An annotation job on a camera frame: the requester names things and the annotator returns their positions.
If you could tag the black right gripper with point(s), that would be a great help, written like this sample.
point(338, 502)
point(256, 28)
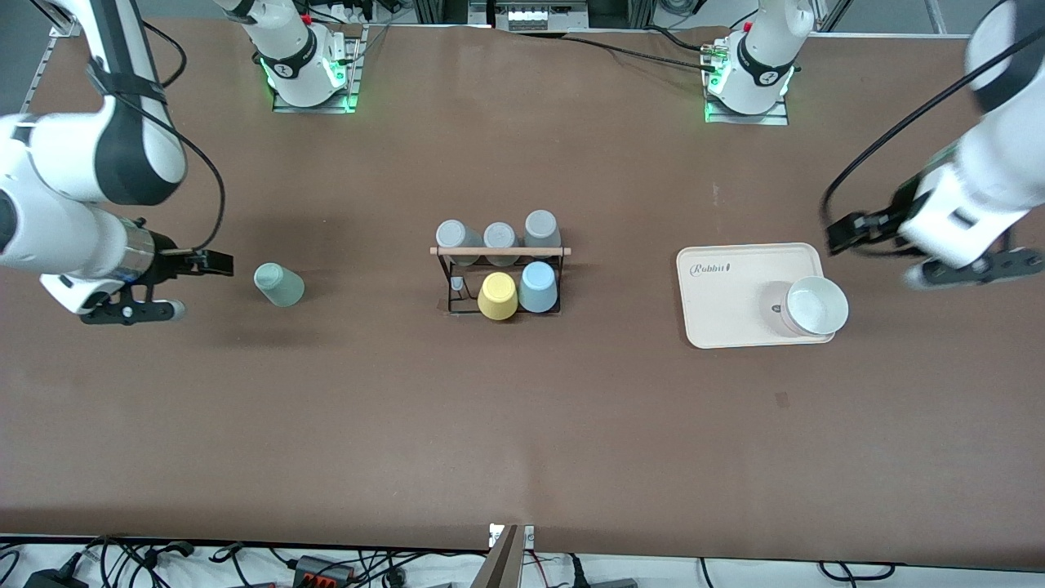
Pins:
point(169, 256)

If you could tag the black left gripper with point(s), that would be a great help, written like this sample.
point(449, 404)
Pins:
point(888, 219)

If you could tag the pale green cup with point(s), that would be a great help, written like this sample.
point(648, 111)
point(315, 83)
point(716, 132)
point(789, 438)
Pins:
point(282, 287)

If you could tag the light blue cup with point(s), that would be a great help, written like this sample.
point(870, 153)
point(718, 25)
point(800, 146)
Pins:
point(539, 290)

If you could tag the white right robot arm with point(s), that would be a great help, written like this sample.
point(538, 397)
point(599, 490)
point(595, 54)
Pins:
point(73, 237)

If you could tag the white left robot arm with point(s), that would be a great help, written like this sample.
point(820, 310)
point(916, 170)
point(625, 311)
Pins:
point(1004, 163)

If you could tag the white bowl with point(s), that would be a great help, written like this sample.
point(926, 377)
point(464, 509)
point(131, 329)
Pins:
point(816, 306)

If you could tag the beige plastic tray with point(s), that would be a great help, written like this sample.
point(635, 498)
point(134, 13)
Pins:
point(735, 314)

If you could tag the grey cup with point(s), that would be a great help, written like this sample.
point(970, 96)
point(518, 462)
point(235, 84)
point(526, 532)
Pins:
point(457, 235)
point(500, 237)
point(541, 224)

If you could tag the yellow cup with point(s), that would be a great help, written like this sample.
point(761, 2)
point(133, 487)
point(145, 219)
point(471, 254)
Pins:
point(500, 296)

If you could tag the black orange connector box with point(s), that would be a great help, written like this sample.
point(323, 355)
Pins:
point(322, 570)

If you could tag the black power adapter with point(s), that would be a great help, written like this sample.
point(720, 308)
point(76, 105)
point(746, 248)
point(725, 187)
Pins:
point(57, 580)

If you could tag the brown table cover mat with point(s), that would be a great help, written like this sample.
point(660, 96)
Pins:
point(522, 449)

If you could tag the grey electrical box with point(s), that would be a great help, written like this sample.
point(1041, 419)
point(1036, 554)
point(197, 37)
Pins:
point(539, 16)

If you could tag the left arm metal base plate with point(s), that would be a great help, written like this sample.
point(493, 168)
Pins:
point(775, 119)

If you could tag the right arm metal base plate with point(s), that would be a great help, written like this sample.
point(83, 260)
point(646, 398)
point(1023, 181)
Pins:
point(353, 77)

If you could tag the aluminium frame rail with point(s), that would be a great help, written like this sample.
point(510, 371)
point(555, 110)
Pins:
point(41, 69)

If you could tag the silver metal bracket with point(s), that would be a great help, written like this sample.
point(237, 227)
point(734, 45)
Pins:
point(527, 535)

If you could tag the grey metal camera pole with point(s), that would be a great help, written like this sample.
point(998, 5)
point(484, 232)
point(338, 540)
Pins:
point(498, 567)

